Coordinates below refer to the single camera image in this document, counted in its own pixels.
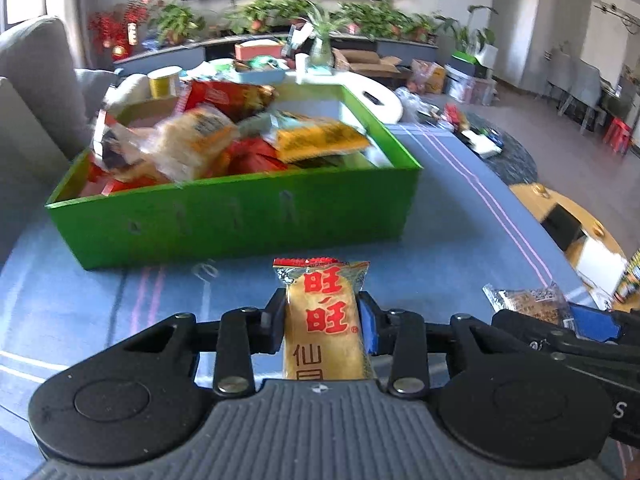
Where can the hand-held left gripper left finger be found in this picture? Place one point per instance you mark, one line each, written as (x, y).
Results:
(274, 325)

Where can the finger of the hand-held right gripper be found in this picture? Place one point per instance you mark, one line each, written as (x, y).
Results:
(540, 332)
(597, 322)

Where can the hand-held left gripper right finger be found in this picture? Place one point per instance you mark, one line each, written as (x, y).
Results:
(369, 327)

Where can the small clear snack packet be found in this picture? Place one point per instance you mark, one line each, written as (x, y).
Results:
(530, 300)

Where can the beige rice cracker packet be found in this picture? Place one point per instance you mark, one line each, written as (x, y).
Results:
(320, 345)

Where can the green cardboard box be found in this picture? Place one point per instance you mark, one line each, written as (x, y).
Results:
(225, 220)

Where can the red yellow striped snack packet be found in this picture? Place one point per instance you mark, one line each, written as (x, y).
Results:
(320, 140)

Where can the pale green snack bag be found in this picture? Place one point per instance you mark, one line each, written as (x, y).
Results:
(265, 127)

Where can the yellow bread packet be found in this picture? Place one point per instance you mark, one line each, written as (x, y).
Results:
(195, 140)

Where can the black yellow drink can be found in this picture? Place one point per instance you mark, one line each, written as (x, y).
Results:
(630, 280)

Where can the blue striped blanket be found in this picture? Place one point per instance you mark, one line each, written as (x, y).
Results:
(450, 240)

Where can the wooden round table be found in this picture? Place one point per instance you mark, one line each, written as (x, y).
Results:
(545, 205)

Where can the dark round table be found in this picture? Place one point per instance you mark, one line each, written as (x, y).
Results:
(515, 160)

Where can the red plastic stool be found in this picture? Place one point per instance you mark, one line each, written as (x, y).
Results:
(617, 132)

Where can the white coffee table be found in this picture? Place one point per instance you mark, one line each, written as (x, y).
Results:
(380, 97)

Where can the black remote control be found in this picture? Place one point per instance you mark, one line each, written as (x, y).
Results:
(373, 96)

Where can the grey dining chair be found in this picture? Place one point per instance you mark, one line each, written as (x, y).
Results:
(582, 85)

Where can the blue plastic basin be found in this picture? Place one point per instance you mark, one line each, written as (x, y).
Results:
(260, 76)

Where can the clear plastic storage box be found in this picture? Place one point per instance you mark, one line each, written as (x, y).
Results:
(470, 87)

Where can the yellow shopping bag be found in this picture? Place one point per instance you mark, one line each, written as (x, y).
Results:
(427, 77)

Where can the white paper roll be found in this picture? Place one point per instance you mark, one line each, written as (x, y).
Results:
(302, 67)

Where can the open cardboard box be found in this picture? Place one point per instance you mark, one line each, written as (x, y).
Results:
(365, 62)

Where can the yellow tin can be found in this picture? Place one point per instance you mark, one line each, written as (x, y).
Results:
(164, 82)

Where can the red storage box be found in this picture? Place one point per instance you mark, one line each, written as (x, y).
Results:
(257, 51)

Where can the spider plant in glass vase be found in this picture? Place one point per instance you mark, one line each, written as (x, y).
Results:
(321, 55)

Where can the green lidded box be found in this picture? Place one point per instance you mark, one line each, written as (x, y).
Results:
(467, 60)

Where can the potted green plant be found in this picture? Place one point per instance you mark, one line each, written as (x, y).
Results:
(290, 10)
(175, 25)
(385, 22)
(252, 15)

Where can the red berry decoration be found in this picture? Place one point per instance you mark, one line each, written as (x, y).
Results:
(117, 25)

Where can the grey sofa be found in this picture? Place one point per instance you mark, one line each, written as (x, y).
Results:
(35, 85)

